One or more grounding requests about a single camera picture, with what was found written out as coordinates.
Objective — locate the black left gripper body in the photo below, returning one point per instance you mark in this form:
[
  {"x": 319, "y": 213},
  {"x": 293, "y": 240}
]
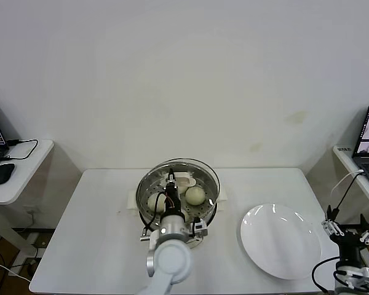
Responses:
[{"x": 172, "y": 202}]

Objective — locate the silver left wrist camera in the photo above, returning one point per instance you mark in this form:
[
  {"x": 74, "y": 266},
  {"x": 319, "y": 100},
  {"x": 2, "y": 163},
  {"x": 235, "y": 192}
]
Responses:
[{"x": 199, "y": 229}]

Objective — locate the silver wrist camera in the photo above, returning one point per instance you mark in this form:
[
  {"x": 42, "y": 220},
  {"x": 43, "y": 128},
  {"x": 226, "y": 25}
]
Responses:
[
  {"x": 199, "y": 229},
  {"x": 367, "y": 275}
]

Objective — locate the black computer mouse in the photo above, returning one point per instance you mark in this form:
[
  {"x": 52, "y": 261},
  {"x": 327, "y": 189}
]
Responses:
[{"x": 2, "y": 172}]

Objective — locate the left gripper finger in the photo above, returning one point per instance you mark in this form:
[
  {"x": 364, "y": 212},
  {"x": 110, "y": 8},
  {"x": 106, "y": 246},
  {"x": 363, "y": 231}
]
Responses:
[{"x": 171, "y": 175}]

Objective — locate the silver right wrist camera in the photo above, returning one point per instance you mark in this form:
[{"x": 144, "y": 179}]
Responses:
[{"x": 367, "y": 275}]

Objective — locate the cream electric cooker base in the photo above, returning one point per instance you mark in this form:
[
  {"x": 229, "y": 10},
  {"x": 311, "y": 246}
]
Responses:
[{"x": 203, "y": 239}]

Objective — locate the white round plate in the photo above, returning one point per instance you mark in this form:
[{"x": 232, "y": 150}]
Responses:
[{"x": 280, "y": 246}]

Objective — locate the white wall outlet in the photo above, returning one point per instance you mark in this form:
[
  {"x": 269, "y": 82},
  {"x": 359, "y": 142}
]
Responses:
[{"x": 32, "y": 210}]

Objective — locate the white side table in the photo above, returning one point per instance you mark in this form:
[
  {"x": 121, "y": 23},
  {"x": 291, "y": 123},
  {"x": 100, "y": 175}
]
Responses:
[
  {"x": 27, "y": 172},
  {"x": 346, "y": 163}
]

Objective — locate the stainless steel steamer basket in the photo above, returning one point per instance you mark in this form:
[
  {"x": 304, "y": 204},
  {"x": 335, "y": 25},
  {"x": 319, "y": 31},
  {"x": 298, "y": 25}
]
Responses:
[{"x": 209, "y": 209}]

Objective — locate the round glass pot lid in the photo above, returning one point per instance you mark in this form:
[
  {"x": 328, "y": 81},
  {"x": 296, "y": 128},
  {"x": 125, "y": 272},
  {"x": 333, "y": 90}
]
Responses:
[{"x": 203, "y": 172}]

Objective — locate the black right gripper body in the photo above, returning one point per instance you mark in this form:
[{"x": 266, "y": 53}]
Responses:
[{"x": 348, "y": 246}]

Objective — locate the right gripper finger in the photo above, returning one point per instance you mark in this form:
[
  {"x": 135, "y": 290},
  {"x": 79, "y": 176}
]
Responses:
[
  {"x": 366, "y": 232},
  {"x": 330, "y": 223}
]

